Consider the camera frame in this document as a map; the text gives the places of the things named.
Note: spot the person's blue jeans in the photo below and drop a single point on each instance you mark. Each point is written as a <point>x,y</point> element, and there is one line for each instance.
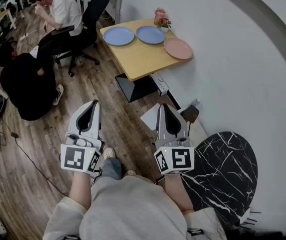
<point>111,167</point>

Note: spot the black marble round table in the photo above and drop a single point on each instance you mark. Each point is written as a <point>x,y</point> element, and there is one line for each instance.
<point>223,174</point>

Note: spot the black table base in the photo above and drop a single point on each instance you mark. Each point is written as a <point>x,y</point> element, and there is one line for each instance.
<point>135,89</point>

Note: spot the pink big plate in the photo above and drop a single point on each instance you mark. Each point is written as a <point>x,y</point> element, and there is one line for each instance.
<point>177,48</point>

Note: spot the person's right forearm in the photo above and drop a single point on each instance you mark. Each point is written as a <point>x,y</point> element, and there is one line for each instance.
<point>175,191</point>

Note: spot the pink water bottle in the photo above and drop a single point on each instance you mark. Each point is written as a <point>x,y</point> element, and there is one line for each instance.
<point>159,17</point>

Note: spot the person's left forearm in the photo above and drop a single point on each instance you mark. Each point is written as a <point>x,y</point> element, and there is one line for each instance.
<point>78,191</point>

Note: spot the person's white shoe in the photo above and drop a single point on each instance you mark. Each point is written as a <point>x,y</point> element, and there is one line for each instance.
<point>130,173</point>
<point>109,153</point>

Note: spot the potted pink flowers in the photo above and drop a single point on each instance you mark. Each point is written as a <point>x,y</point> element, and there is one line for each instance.
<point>164,24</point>

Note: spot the black office chair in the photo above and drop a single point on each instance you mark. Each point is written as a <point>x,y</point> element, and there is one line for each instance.
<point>95,11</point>

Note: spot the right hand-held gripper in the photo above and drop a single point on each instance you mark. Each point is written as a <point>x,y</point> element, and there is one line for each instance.
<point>180,159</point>

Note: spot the person's grey sweatshirt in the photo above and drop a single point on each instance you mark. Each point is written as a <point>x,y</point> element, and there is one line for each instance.
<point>132,209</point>

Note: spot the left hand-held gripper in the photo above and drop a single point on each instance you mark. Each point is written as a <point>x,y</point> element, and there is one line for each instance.
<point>73,157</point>

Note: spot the blue big plate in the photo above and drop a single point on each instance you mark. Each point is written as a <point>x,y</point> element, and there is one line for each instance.
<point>118,36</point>
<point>150,34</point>

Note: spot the white power strip box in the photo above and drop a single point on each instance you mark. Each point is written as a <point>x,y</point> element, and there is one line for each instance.
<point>161,84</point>

